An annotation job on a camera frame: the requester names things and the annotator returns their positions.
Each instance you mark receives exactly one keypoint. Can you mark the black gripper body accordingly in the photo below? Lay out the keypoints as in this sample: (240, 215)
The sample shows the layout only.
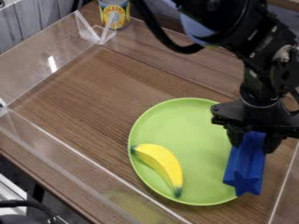
(272, 120)

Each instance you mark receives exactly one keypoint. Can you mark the clear acrylic enclosure wall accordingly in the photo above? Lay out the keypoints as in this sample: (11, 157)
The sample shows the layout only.
(73, 96)

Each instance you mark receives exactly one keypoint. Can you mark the blue star-shaped block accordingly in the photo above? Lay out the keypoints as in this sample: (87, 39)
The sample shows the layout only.
(244, 171)

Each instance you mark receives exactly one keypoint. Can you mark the green plate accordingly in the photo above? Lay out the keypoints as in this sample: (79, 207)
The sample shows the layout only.
(178, 124)

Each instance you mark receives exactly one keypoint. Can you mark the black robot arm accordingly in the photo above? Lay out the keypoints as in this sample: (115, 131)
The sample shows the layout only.
(243, 27)

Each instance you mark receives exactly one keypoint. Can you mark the yellow toy banana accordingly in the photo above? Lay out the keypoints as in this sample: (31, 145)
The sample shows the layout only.
(163, 162)

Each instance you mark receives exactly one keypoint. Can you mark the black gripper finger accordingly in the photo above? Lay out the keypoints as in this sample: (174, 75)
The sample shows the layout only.
(272, 141)
(235, 133)

